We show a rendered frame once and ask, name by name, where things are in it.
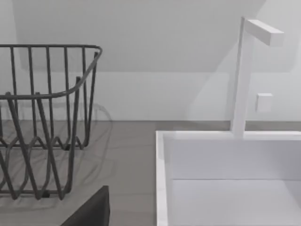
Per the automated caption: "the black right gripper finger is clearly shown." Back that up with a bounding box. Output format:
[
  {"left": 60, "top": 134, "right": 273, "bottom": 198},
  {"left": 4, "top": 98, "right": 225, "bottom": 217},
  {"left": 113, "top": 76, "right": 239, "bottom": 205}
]
[{"left": 60, "top": 185, "right": 111, "bottom": 226}]

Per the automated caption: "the white sink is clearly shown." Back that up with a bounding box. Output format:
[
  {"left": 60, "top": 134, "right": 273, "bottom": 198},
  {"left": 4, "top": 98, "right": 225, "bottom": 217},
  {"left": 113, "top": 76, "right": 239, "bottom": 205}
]
[{"left": 155, "top": 130, "right": 301, "bottom": 226}]

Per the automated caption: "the tall white tap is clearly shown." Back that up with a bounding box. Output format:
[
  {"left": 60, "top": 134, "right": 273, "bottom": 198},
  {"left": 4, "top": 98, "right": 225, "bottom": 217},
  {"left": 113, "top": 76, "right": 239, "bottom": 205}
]
[{"left": 230, "top": 16, "right": 285, "bottom": 139}]

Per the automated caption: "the small white tap knob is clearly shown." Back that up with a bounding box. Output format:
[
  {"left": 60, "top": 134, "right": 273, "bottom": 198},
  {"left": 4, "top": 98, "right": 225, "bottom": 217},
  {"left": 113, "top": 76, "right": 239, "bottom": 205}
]
[{"left": 255, "top": 93, "right": 273, "bottom": 113}]

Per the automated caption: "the dark grey wire basket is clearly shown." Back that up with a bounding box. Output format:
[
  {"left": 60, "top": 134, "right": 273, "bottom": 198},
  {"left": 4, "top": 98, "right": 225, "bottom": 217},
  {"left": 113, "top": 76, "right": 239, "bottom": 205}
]
[{"left": 0, "top": 45, "right": 103, "bottom": 201}]

